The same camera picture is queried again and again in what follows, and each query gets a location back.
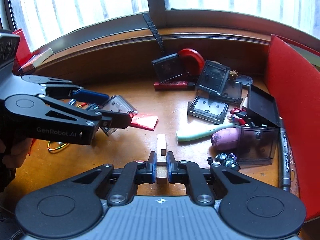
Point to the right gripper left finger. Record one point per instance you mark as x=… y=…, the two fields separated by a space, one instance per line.
x=126 y=180

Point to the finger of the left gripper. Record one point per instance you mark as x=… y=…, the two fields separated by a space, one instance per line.
x=115 y=120
x=89 y=96

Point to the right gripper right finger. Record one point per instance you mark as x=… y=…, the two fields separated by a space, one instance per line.
x=192 y=177

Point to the clear plastic case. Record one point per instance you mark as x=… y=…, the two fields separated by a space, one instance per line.
x=118 y=104

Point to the notched wooden block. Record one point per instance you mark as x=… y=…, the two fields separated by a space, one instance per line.
x=161 y=169

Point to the smoky plastic case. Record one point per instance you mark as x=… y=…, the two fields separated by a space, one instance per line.
x=208 y=110
x=256 y=145
x=213 y=78
x=231 y=93

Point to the red flat card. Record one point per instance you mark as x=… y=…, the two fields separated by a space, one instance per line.
x=144 y=121

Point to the colourful rubber band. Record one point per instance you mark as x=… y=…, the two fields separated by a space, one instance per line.
x=56 y=146

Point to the red white small box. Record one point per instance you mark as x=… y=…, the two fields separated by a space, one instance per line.
x=36 y=61

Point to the small dark robot figure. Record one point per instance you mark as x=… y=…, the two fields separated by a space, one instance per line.
x=224 y=159

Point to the pink plush roll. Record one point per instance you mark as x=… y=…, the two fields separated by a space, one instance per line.
x=225 y=139

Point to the red cylinder lighter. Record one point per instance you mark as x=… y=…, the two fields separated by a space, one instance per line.
x=178 y=85

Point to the smoky plastic case flat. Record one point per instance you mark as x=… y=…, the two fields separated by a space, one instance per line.
x=208 y=110

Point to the dark square plastic case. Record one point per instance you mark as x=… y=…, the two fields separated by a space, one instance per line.
x=168 y=67

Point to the small red toy figure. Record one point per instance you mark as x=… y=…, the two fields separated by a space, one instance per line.
x=239 y=116

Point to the smoky plastic case front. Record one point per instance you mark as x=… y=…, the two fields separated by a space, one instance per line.
x=256 y=145

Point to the smoky plastic case behind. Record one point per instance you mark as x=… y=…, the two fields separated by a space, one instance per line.
x=231 y=93

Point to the red tape roll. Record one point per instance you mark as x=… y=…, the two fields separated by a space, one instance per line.
x=192 y=61

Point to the black open tray box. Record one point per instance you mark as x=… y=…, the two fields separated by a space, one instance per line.
x=262 y=108

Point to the grey marker pen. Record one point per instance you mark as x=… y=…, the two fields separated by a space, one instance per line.
x=284 y=159

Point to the red cardboard box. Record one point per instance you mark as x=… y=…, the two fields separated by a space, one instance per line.
x=294 y=83

